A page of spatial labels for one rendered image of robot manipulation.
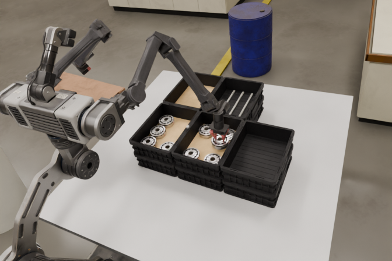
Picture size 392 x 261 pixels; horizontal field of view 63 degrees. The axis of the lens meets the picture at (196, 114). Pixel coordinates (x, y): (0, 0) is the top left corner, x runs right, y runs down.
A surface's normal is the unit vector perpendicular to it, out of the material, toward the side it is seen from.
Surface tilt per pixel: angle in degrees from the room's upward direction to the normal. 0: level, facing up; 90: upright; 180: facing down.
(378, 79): 90
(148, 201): 0
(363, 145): 0
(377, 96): 90
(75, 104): 0
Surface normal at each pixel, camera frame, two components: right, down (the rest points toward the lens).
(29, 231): 0.90, 0.18
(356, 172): -0.14, -0.76
